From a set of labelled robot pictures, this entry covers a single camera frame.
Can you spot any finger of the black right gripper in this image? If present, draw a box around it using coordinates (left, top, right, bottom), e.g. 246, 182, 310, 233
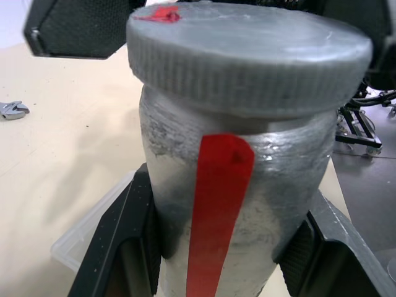
321, 0, 396, 92
23, 0, 150, 61

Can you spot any black wheeled metal stand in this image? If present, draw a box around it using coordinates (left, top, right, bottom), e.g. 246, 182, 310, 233
335, 104, 383, 156

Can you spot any black cable bundle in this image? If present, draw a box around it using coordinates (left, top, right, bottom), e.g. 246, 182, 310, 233
348, 83, 396, 110

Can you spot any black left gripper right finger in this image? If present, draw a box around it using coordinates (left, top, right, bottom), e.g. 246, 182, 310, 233
271, 189, 396, 297

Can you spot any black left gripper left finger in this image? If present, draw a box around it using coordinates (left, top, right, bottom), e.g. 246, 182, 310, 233
68, 163, 162, 297

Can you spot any grey ribbed jar lid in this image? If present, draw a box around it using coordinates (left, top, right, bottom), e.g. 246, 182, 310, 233
125, 1, 372, 121

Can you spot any grey jar with red stripe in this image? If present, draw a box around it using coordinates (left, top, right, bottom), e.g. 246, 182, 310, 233
139, 84, 338, 297

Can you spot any clear plastic box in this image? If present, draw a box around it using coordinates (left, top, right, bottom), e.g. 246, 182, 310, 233
50, 170, 140, 273

